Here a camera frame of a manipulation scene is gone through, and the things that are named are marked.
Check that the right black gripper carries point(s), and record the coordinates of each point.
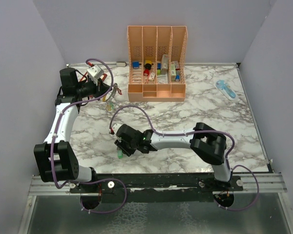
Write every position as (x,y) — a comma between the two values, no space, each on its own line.
(120,143)

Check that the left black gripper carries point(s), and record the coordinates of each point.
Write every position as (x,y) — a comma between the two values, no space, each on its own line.
(101,88)

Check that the green tag key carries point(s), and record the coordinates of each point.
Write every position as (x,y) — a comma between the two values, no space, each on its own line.
(119,153)

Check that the metal coil keyring yellow handle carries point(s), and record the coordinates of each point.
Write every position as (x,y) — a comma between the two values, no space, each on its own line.
(112,94)

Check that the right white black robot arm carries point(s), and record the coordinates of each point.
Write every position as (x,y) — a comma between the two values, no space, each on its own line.
(210,145)

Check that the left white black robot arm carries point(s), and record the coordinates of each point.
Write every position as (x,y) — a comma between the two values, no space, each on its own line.
(55,158)

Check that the yellow tag key upper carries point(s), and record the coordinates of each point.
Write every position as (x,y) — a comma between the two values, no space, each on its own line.
(109,106)

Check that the red black bottle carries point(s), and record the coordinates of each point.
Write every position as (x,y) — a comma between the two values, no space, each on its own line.
(148,67)

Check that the yellow block in organizer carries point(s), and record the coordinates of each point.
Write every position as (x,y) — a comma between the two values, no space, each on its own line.
(148,62)

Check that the peach plastic desk organizer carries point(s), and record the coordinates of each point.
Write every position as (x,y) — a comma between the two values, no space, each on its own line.
(150,43)

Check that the grey green box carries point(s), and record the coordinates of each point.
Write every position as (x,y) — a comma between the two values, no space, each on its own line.
(164,64)

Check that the blue packaged item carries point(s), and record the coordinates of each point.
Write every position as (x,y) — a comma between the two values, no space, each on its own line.
(226,90)

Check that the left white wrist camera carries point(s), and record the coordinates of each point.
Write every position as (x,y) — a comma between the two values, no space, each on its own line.
(95,72)

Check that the white adapter at wall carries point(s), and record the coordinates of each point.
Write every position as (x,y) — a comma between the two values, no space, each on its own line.
(121,64)

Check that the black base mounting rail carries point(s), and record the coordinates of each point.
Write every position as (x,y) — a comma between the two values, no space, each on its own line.
(111,188)

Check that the aluminium frame rail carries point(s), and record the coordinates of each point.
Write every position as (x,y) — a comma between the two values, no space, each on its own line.
(266,183)

